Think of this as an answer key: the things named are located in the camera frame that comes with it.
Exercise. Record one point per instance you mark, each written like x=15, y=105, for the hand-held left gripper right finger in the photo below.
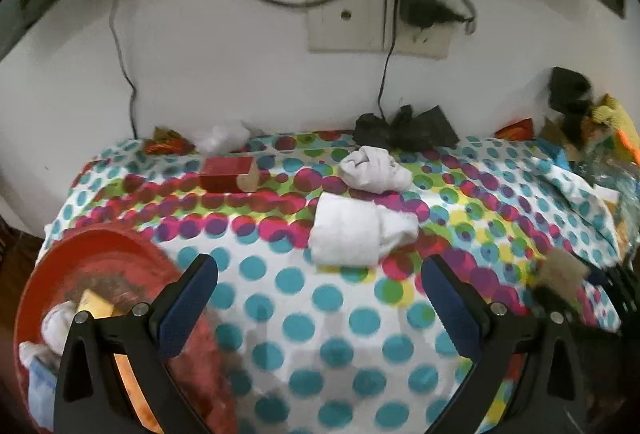
x=457, y=314

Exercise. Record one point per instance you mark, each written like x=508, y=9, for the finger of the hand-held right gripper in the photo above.
x=617, y=284

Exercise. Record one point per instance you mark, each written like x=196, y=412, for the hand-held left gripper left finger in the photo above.
x=185, y=314

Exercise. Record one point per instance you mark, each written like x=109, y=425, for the brown cloth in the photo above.
x=565, y=271

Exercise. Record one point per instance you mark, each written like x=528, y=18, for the red plastic basin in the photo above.
x=125, y=259

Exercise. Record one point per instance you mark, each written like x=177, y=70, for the white sock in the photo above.
x=350, y=229

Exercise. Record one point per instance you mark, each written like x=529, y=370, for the grey-blue cloth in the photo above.
x=42, y=389

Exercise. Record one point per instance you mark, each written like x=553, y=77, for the grey-white knotted sock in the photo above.
x=375, y=169

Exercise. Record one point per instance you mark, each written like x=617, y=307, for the polka dot blanket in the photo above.
x=300, y=294

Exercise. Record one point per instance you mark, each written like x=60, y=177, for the small red box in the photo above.
x=222, y=174

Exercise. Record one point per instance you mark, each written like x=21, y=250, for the small wooden block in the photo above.
x=250, y=181

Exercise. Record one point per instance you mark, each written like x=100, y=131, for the yellow plush toy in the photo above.
x=617, y=119

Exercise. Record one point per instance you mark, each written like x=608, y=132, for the red shiny wrapper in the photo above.
x=167, y=144

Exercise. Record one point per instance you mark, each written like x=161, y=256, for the white crumpled tissue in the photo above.
x=220, y=138

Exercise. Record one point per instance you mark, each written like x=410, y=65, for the red flat packet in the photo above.
x=515, y=130

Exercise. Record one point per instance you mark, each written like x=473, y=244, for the black crumpled cloth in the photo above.
x=400, y=129

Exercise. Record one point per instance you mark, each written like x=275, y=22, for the black stand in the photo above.
x=570, y=89

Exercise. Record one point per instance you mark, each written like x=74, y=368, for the black plug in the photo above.
x=457, y=17

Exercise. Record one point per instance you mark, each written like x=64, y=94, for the beige wall power socket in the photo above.
x=430, y=44

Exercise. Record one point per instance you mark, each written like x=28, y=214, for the beige wall plate round hole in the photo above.
x=345, y=29

